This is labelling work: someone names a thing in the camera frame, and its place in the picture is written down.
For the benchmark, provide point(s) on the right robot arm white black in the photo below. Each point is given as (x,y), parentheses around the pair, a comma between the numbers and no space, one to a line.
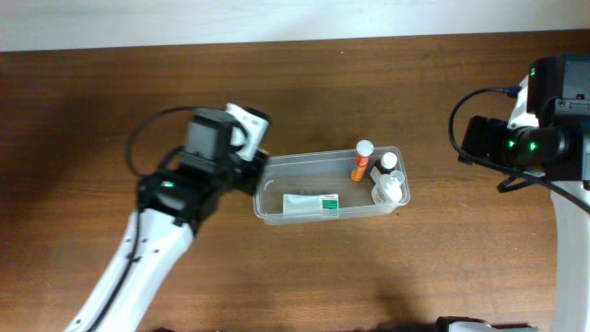
(569,193)

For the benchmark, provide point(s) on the white Panadol box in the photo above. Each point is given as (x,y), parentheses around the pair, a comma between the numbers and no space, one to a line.
(325,205)

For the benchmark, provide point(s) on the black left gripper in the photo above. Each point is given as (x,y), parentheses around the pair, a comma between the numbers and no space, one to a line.
(253,171)

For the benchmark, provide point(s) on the orange Redoxon tube white cap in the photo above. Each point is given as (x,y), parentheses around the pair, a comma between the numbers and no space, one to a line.
(364,150)

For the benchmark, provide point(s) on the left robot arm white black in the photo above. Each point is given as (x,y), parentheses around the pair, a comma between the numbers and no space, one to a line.
(171,205)

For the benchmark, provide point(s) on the clear plastic container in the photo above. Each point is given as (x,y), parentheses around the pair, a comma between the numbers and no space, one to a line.
(311,174)

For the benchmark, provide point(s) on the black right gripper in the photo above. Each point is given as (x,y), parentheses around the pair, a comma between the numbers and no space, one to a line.
(476,139)

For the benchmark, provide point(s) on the dark bottle with white cap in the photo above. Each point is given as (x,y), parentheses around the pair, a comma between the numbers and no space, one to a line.
(386,163)

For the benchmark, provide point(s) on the clear spray bottle white label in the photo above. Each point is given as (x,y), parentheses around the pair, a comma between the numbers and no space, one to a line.
(389,188)

